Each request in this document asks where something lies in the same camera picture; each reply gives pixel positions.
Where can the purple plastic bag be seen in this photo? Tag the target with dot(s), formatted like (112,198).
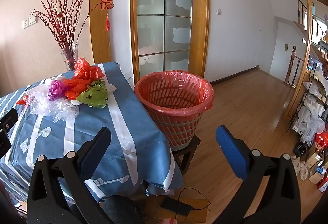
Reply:
(55,88)

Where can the wooden partition frame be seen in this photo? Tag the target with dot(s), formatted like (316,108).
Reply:
(306,47)

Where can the black power bank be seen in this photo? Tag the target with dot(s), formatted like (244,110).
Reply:
(176,206)

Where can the black metal shelf rack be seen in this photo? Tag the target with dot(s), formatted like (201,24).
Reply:
(305,101)

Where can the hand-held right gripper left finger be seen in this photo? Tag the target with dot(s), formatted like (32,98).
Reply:
(93,155)

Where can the blue box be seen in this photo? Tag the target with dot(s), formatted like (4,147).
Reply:
(314,62)

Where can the red bin liner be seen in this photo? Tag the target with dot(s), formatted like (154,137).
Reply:
(203,108)

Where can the wooden stair railing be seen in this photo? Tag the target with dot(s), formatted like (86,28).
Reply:
(292,62)

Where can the black shoes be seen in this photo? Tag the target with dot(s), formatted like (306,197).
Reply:
(301,149)

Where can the long red plastic bag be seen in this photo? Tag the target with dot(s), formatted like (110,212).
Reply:
(21,100)

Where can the clear glass vase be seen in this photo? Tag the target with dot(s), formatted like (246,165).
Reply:
(68,60)

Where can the clear plastic bag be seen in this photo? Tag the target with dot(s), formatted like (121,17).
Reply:
(48,108)

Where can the red hanging ornament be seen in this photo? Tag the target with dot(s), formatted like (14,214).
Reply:
(106,3)

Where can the dark wooden stool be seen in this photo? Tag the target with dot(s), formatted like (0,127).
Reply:
(188,155)

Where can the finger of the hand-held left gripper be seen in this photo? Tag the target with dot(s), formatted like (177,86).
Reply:
(9,119)

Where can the white lace cloth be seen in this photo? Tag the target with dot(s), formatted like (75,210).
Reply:
(299,167)

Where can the cardboard boxes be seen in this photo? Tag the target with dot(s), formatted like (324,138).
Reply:
(316,167)

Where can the blue striped tablecloth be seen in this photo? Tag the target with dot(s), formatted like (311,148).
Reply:
(89,116)

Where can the frosted glass door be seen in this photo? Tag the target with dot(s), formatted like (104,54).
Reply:
(151,21)

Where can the wooden door frame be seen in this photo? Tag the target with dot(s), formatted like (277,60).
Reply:
(201,21)

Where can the white light switch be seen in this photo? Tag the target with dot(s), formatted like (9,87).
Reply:
(219,11)

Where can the red plastic waste basket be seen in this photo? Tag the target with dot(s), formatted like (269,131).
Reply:
(176,131)

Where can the white wall socket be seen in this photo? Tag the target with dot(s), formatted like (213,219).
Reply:
(25,24)

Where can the white wall switch panel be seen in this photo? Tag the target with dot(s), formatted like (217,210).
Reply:
(32,20)

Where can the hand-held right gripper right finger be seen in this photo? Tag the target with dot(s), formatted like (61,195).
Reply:
(230,152)

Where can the upper staircase railing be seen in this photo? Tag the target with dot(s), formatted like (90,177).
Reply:
(303,11)

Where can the green printed plastic bag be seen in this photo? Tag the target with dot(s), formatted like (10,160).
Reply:
(93,94)

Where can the red berry branches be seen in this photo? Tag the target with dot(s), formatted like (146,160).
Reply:
(67,42)

